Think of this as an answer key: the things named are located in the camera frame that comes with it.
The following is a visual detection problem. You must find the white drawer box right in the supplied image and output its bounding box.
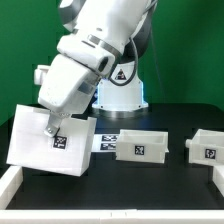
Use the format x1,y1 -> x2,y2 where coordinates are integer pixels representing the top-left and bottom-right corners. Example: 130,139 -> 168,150
185,129 -> 224,166

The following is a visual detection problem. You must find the grey camera cable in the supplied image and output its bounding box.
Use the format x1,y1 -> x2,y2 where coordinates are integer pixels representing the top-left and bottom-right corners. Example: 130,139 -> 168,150
149,16 -> 168,104

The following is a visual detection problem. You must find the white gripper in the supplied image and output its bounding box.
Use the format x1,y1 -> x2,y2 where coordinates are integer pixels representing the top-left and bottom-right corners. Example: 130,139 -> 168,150
38,54 -> 100,137

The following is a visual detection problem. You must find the white drawer box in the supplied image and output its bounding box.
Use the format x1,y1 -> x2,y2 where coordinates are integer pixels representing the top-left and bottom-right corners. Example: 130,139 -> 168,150
185,129 -> 224,166
116,129 -> 168,163

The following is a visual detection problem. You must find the large white drawer housing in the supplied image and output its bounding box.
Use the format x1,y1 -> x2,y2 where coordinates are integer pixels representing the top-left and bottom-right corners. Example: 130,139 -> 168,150
7,105 -> 97,176

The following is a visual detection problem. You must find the flat white marker plate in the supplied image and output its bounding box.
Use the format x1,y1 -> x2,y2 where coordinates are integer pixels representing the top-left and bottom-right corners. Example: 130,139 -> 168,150
92,134 -> 118,152

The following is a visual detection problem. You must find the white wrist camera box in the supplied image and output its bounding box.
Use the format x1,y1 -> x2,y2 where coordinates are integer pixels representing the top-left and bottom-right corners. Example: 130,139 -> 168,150
34,65 -> 50,85

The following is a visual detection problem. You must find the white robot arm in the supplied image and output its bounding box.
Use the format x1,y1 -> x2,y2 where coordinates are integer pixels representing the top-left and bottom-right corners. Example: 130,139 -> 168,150
36,0 -> 157,137

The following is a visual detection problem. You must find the white drawer box middle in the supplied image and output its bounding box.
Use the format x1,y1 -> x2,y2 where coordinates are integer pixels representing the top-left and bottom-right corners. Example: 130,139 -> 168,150
116,129 -> 168,163

